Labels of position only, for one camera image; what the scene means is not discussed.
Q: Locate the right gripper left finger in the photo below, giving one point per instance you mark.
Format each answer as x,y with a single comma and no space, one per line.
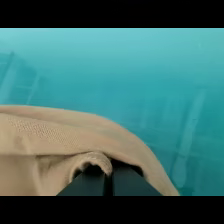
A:
90,185

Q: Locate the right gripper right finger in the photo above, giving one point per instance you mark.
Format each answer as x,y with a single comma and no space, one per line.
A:
131,185

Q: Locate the orange T-shirt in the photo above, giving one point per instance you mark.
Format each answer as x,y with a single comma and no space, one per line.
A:
50,133

